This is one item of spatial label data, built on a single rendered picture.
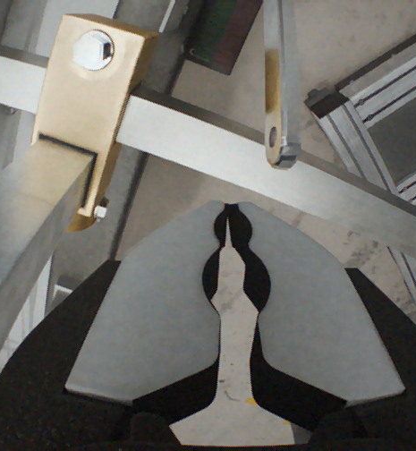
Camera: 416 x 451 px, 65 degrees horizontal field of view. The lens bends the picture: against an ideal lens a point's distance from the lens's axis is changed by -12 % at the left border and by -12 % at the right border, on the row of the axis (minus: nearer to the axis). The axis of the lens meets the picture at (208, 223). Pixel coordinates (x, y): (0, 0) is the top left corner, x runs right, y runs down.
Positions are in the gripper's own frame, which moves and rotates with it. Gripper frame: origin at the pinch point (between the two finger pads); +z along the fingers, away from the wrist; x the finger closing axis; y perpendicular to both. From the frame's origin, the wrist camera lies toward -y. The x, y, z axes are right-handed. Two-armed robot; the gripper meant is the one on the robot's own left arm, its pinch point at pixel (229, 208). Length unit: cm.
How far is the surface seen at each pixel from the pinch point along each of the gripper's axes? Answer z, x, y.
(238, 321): 94, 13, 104
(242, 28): 24.1, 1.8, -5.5
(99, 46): 7.1, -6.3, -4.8
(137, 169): 24.4, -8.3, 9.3
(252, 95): 94, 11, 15
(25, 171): 4.1, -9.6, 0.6
